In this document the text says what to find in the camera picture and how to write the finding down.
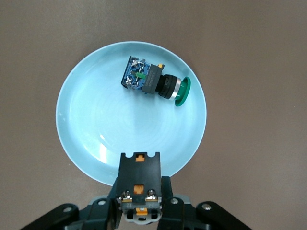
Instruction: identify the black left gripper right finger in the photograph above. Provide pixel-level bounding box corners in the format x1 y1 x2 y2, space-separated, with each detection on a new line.
157 176 252 230

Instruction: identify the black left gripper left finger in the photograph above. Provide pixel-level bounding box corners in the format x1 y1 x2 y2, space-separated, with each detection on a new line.
21 177 122 230

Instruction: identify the orange black push-button switch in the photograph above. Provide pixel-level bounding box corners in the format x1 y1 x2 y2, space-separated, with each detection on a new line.
116 151 164 225

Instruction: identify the light blue round plate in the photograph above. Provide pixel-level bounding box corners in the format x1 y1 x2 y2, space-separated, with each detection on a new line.
55 41 207 186

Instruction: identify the blue switch with green button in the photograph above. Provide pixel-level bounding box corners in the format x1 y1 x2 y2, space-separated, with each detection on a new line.
120 56 192 107

